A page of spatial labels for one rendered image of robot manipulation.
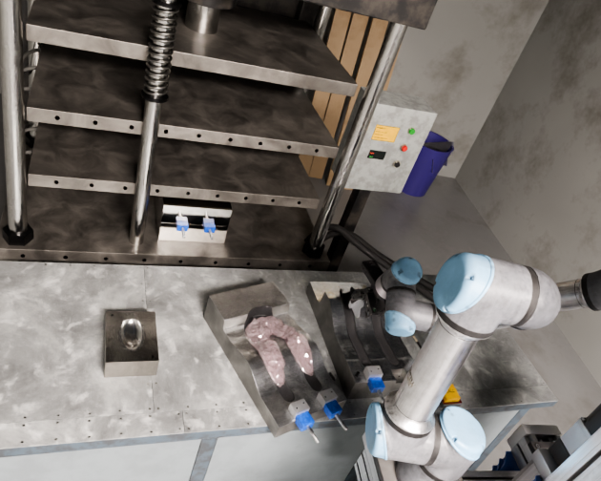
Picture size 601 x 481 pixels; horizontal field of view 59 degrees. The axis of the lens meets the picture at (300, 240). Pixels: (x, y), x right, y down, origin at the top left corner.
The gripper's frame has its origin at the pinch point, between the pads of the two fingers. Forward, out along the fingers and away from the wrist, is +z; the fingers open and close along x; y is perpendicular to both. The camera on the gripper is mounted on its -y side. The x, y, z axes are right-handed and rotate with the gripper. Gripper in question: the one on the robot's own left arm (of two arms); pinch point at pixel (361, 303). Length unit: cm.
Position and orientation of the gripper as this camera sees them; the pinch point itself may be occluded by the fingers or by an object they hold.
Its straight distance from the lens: 168.4
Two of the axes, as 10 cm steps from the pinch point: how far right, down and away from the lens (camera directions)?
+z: -2.4, 4.1, 8.8
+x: 9.5, -0.9, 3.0
